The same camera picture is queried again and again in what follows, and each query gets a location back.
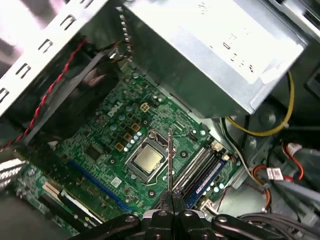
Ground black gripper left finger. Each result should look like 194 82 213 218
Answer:
93 190 174 240

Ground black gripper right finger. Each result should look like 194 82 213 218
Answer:
173 191 285 240

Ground RAM stick with blue label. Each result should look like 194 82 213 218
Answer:
188 159 228 202

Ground black RAM slot white clips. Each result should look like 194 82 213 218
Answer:
188 154 230 203
177 141 223 196

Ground white board power connector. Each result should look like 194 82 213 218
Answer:
198 197 216 215

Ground metal socket cover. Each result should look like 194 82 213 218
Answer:
124 128 176 186

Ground silver CPU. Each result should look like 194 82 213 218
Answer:
131 144 163 174

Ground blue expansion slot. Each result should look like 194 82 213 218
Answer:
66 159 130 213

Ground green motherboard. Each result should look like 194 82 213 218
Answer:
14 62 241 226

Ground black case fan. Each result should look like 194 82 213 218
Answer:
24 47 118 141

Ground grey power supply unit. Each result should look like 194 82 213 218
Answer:
116 0 308 118

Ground black PC case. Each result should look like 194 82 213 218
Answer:
0 0 320 240

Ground metal drive cage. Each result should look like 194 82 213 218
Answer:
259 0 320 46

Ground wire locking lever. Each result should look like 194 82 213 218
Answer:
146 147 177 186

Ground white barcode wire label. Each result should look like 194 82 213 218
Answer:
266 167 285 180

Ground black wire bundle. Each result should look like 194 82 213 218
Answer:
237 167 320 240

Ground yellow power wire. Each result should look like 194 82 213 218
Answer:
224 71 296 138

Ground red twisted fan wire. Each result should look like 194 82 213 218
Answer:
0 36 88 152

